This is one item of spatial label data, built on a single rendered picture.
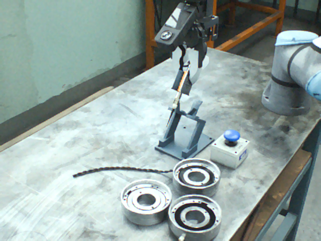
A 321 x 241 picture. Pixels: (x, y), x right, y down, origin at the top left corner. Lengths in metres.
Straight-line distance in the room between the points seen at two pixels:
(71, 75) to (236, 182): 2.03
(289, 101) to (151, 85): 0.44
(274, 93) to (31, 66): 1.70
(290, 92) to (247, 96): 0.16
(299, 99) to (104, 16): 1.95
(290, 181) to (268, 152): 0.35
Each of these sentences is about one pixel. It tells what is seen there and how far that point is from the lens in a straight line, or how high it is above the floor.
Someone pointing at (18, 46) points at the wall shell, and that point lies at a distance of 2.52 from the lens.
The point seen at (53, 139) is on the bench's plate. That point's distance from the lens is 1.13.
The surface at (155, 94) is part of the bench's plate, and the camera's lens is 1.31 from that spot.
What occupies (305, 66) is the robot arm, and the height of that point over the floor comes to 0.99.
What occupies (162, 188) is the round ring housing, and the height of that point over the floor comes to 0.83.
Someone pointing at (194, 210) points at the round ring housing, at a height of 0.83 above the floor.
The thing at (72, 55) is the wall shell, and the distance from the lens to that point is 2.82.
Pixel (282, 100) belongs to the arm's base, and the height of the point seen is 0.84.
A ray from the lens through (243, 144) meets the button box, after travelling 1.03.
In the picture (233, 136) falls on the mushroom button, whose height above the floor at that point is 0.87.
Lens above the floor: 1.42
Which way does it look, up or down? 30 degrees down
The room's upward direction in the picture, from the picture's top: 1 degrees clockwise
